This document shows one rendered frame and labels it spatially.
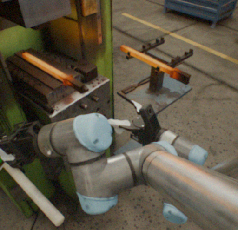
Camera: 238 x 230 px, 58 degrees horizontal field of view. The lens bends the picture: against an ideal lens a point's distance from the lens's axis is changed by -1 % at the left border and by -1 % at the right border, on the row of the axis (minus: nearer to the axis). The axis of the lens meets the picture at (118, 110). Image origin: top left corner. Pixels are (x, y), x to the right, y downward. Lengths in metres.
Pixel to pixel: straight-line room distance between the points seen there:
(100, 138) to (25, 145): 0.21
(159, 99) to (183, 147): 0.65
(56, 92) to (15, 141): 0.50
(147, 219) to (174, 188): 1.35
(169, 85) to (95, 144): 1.11
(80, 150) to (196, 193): 0.22
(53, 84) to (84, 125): 0.64
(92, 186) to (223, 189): 0.24
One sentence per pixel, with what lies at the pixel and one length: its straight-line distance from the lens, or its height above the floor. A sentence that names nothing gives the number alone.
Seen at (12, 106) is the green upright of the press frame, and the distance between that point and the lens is 1.10.
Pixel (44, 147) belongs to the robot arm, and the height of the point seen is 1.20.
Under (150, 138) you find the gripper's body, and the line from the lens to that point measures 0.79.
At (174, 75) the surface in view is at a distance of 1.10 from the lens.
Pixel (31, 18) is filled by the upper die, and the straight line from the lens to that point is 0.84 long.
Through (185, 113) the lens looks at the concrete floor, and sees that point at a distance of 2.38.
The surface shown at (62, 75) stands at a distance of 1.03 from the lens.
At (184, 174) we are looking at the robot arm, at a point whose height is 1.29.
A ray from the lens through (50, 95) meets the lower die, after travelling 1.00.
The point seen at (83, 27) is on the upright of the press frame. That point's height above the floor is 1.13.
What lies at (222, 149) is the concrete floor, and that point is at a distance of 2.16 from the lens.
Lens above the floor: 1.56
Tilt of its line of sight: 43 degrees down
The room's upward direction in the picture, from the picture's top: straight up
